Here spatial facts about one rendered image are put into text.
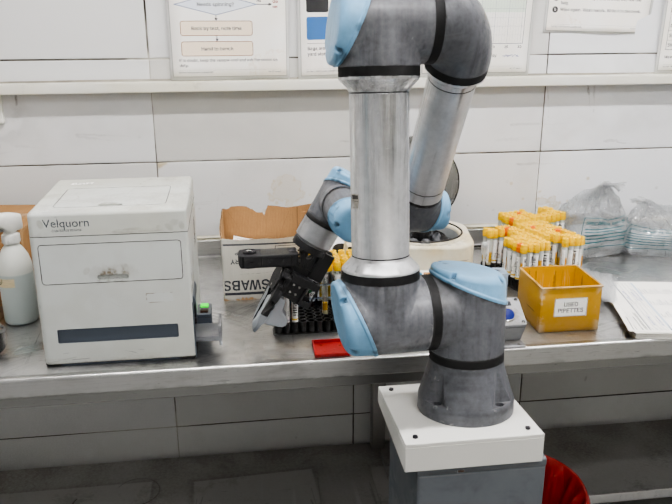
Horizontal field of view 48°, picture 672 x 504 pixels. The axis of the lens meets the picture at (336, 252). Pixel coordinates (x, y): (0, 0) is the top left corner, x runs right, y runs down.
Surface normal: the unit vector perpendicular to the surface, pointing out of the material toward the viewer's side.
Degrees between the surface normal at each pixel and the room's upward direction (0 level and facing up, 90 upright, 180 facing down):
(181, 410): 90
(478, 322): 85
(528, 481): 90
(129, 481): 0
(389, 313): 84
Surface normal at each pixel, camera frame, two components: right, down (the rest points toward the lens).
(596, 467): 0.00, -0.95
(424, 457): 0.14, 0.31
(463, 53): 0.31, 0.79
